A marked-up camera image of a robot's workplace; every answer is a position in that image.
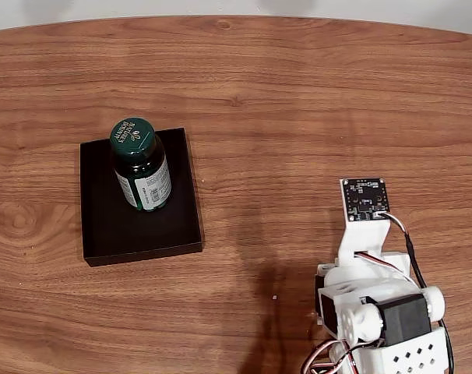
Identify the green pill bottle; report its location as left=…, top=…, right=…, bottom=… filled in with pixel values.
left=109, top=115, right=173, bottom=213

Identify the black shallow cardboard box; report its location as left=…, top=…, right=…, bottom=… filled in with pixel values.
left=79, top=127, right=204, bottom=269

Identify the striped gripper servo wire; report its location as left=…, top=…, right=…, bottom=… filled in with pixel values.
left=354, top=251, right=412, bottom=282

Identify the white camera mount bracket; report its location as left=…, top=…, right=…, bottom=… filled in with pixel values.
left=336, top=178, right=393, bottom=270

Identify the black camera cable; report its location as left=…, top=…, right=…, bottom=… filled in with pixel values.
left=378, top=212, right=455, bottom=374

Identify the black camera circuit board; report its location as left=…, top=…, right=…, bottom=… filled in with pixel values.
left=340, top=178, right=391, bottom=223

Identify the looped red white servo wire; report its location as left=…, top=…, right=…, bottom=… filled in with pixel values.
left=301, top=337, right=358, bottom=374

